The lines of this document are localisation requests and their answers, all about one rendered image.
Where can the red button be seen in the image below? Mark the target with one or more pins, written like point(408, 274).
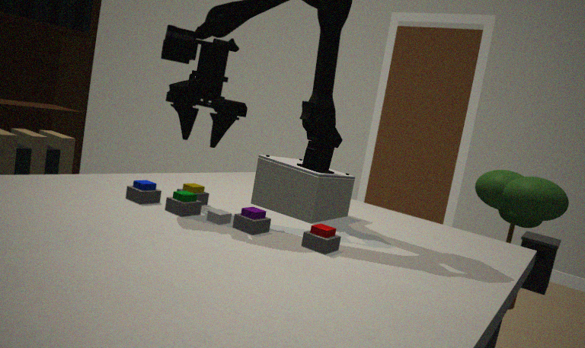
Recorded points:
point(321, 239)

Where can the purple button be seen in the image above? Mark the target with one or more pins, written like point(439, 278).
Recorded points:
point(252, 221)

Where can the yellow button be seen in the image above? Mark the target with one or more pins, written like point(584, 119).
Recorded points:
point(197, 189)

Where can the green button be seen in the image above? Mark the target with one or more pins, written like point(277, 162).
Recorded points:
point(183, 204)

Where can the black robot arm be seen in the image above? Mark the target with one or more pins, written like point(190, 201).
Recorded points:
point(318, 114)

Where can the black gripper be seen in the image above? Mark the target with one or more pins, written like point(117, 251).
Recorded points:
point(227, 110)

